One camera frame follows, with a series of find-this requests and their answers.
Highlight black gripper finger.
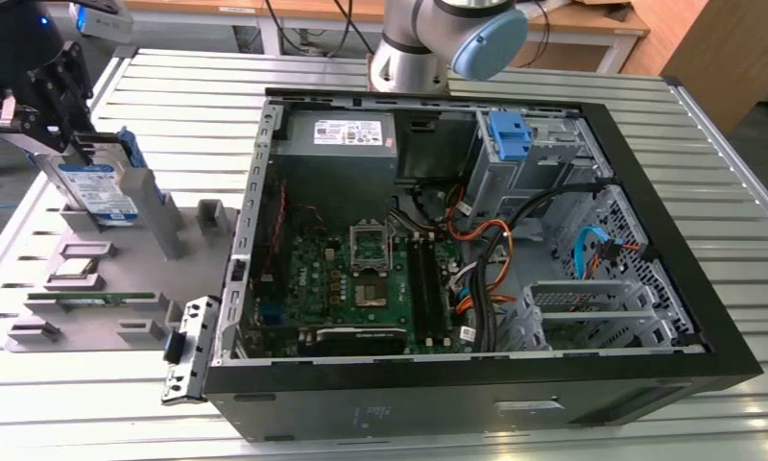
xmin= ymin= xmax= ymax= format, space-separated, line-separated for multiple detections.
xmin=27 ymin=41 xmax=103 ymax=162
xmin=0 ymin=95 xmax=65 ymax=156

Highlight hard disk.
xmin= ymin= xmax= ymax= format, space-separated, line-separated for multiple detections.
xmin=34 ymin=125 xmax=167 ymax=228

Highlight blue SATA wire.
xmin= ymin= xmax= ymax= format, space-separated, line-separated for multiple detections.
xmin=574 ymin=224 xmax=616 ymax=279

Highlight silver disk bay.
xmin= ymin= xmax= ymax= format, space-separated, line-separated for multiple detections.
xmin=496 ymin=280 xmax=703 ymax=352

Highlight long wood-top desk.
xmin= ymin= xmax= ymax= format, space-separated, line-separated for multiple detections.
xmin=119 ymin=0 xmax=385 ymax=54

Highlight silver CPU chip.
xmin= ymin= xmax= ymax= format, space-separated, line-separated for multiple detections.
xmin=47 ymin=257 xmax=98 ymax=283

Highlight grey plastic parts rack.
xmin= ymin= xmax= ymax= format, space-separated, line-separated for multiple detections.
xmin=5 ymin=167 xmax=241 ymax=354

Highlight green RAM stick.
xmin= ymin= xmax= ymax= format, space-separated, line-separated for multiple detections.
xmin=25 ymin=290 xmax=158 ymax=309

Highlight grey power supply unit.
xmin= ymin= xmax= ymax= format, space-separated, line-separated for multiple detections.
xmin=273 ymin=109 xmax=400 ymax=217

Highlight silver expansion slot retainer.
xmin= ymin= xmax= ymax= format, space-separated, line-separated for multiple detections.
xmin=158 ymin=293 xmax=224 ymax=405

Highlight green Dell motherboard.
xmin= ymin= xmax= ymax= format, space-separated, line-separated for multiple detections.
xmin=240 ymin=220 xmax=468 ymax=359

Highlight blue board connector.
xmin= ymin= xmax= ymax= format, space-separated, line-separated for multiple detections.
xmin=260 ymin=298 xmax=284 ymax=328

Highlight metal socket cover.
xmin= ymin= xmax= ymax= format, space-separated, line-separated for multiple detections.
xmin=348 ymin=218 xmax=396 ymax=275

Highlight CPU socket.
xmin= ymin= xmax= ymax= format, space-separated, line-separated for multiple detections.
xmin=350 ymin=275 xmax=390 ymax=309

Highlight black graphics card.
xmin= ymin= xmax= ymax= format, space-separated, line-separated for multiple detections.
xmin=300 ymin=326 xmax=408 ymax=356

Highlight black RAM slot bank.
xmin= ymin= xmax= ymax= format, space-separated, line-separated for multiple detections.
xmin=405 ymin=232 xmax=453 ymax=350

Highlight blue plastic drive latch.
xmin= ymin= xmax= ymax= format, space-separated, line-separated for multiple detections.
xmin=488 ymin=110 xmax=532 ymax=163

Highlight silver optical drive cage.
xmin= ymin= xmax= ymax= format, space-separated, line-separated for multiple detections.
xmin=465 ymin=109 xmax=609 ymax=227

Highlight black open PC case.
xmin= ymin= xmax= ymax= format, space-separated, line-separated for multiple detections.
xmin=158 ymin=85 xmax=763 ymax=443

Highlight wooden cabinet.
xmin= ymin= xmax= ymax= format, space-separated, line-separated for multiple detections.
xmin=661 ymin=0 xmax=768 ymax=135

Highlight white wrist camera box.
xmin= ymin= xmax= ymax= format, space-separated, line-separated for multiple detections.
xmin=69 ymin=0 xmax=135 ymax=45

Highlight yellow and black wires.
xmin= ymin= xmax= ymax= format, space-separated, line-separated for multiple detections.
xmin=386 ymin=206 xmax=440 ymax=234

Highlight orange wire bundle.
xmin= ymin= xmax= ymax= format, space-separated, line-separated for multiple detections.
xmin=444 ymin=191 xmax=520 ymax=318

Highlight black cable bundle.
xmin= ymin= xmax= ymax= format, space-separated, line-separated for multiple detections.
xmin=470 ymin=176 xmax=620 ymax=352

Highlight wooden desk with white frame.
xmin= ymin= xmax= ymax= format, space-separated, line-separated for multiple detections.
xmin=524 ymin=0 xmax=652 ymax=73

